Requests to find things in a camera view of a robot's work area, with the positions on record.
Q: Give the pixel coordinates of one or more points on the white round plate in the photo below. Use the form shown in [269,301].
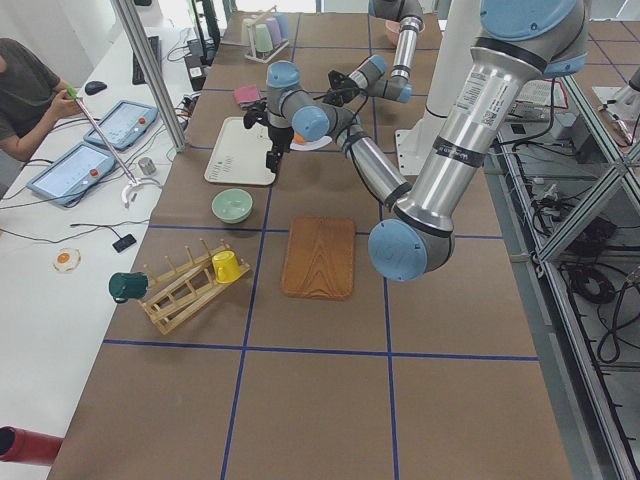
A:
[311,145]

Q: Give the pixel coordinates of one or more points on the green bowl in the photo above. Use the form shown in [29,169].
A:
[232,205]

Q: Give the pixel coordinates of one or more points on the purple cup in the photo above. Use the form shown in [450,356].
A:
[274,30]

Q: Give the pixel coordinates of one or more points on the black computer mouse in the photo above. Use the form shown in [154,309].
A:
[93,87]

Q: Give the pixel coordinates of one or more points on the small metal cylinder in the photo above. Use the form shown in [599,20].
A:
[146,165]

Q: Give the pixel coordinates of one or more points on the blue cup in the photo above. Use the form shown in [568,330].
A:
[283,24]

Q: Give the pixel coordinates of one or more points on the fried egg toy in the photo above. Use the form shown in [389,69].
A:
[67,260]

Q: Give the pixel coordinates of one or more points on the small black device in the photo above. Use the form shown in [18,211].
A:
[124,243]

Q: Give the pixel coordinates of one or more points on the wooden cutting board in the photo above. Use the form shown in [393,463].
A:
[320,258]

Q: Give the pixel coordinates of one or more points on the far teach pendant tablet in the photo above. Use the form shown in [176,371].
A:
[125,123]

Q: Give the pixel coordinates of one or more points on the red cylinder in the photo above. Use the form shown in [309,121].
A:
[28,447]

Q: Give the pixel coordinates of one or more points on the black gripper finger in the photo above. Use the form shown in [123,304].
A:
[272,161]

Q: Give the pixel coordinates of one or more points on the aluminium frame post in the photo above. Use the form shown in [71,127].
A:
[136,34]

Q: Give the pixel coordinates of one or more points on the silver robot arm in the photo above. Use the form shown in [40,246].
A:
[518,41]
[369,78]

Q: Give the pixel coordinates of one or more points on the near teach pendant tablet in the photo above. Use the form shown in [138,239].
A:
[71,175]

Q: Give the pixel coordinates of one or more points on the white cup rack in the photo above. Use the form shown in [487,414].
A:
[248,33]

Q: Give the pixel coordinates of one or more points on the person in dark shirt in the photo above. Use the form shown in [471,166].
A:
[33,100]

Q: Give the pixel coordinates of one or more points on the pink bowl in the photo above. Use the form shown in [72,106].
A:
[392,30]

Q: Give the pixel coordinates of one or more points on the teach pendant tablet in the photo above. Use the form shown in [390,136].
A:
[71,175]
[125,123]

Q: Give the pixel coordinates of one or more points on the pink and grey cloths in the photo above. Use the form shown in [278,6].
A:
[247,96]

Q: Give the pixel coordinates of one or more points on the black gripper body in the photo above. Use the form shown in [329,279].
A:
[278,135]
[347,92]

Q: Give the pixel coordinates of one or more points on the yellow mug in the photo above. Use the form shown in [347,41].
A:
[226,266]

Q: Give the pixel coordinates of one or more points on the green cup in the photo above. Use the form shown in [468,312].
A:
[263,42]

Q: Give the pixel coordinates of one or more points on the dark green mug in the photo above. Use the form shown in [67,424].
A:
[125,286]

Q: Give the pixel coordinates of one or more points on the pink rod with green tip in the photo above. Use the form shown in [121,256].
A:
[74,96]

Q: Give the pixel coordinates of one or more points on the cream bear tray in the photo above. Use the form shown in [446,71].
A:
[239,155]

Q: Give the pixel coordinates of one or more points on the wooden mug rack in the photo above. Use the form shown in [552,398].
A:
[183,290]

